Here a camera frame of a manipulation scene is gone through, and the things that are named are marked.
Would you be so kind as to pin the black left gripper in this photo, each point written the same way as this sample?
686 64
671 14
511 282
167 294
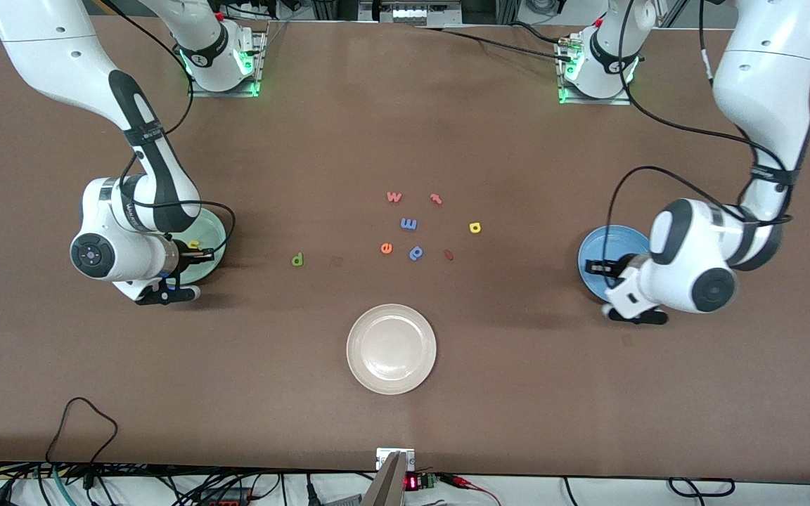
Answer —
614 268

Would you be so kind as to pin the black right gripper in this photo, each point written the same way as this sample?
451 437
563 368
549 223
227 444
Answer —
181 256

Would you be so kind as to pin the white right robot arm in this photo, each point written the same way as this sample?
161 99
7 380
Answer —
117 253

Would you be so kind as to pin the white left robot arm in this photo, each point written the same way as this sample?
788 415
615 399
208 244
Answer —
686 267

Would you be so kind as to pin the blue plate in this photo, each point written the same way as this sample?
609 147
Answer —
598 246

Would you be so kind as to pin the green plate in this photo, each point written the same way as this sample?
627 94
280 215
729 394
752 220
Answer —
214 235

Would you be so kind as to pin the blue letter p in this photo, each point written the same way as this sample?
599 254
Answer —
416 253

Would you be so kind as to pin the blue letter m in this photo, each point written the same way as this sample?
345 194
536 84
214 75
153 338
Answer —
408 224

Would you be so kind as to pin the pink letter w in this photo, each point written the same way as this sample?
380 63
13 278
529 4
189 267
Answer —
394 197

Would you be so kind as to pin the white plate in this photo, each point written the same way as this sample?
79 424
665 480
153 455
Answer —
391 349

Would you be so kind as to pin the red connector block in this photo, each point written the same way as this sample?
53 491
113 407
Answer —
226 500

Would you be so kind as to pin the red clip leads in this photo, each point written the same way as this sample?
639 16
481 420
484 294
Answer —
458 481

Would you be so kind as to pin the silver clamp plate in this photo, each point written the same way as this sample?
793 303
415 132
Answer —
382 460

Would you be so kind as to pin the board with red display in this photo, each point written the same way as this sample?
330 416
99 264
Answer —
412 483

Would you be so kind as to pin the grey metal bar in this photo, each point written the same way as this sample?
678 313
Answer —
387 488

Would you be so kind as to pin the grey connector block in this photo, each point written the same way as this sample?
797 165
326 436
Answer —
412 13

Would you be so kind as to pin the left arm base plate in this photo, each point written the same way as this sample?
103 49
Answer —
623 100

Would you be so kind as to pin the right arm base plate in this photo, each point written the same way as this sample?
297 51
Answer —
259 63

